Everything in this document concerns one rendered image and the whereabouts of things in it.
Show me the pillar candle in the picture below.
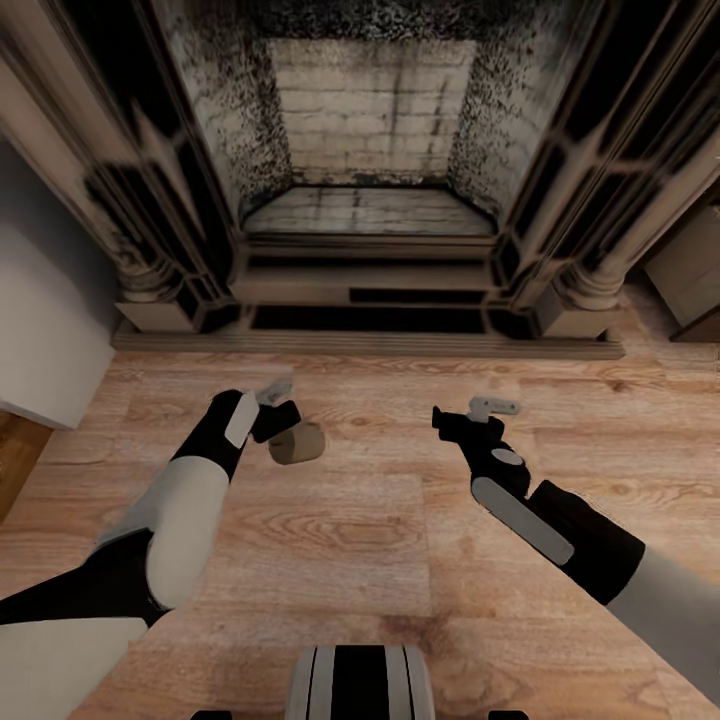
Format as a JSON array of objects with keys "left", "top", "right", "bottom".
[{"left": 269, "top": 421, "right": 327, "bottom": 466}]

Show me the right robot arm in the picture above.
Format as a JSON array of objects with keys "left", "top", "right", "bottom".
[{"left": 431, "top": 397, "right": 720, "bottom": 708}]

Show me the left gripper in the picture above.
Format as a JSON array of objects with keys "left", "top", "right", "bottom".
[{"left": 254, "top": 399, "right": 301, "bottom": 443}]

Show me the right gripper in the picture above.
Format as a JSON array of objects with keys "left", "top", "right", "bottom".
[{"left": 431, "top": 406, "right": 504, "bottom": 451}]

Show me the robot trunk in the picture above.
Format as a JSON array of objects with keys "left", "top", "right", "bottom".
[{"left": 285, "top": 645, "right": 436, "bottom": 720}]

